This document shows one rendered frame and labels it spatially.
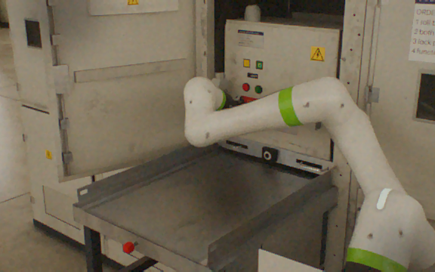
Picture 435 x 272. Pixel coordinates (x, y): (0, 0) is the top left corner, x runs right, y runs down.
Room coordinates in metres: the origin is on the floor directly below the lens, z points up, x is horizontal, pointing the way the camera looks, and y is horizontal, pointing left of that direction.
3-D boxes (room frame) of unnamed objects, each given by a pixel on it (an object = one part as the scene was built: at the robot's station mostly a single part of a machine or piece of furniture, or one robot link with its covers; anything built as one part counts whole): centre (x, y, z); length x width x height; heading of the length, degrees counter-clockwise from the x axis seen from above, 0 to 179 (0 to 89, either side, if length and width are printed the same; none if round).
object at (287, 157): (1.97, -0.24, 0.89); 0.54 x 0.05 x 0.06; 51
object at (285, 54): (1.96, -0.23, 1.15); 0.48 x 0.01 x 0.48; 51
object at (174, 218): (1.66, 0.02, 0.82); 0.68 x 0.62 x 0.06; 141
